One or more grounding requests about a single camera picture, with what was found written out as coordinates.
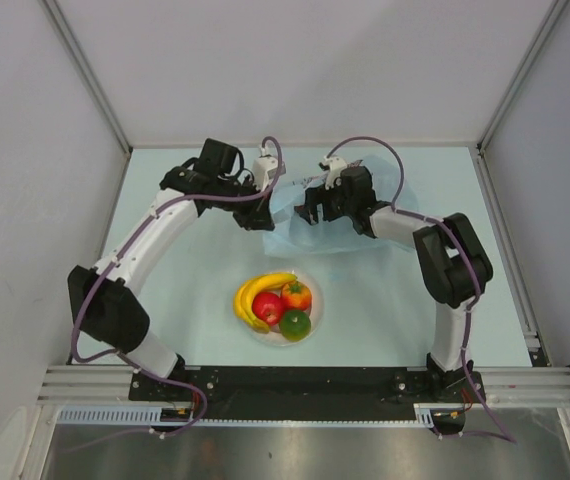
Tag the aluminium frame rail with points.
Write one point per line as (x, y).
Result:
(504, 387)

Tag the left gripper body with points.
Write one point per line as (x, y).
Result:
(246, 211)

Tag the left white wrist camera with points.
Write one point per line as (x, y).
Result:
(266, 172)

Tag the red fake apple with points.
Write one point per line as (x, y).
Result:
(268, 307)

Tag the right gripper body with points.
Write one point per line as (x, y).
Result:
(335, 203)

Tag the yellow fake fruit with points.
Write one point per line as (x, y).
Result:
(242, 303)

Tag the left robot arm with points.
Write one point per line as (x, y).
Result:
(104, 298)

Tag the orange red fake peach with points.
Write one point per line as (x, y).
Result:
(296, 295)

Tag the green fake fruit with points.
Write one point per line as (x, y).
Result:
(295, 325)

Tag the white paper plate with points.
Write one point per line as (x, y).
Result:
(315, 313)

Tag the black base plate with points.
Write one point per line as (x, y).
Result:
(322, 394)

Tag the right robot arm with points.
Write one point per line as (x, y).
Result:
(455, 267)

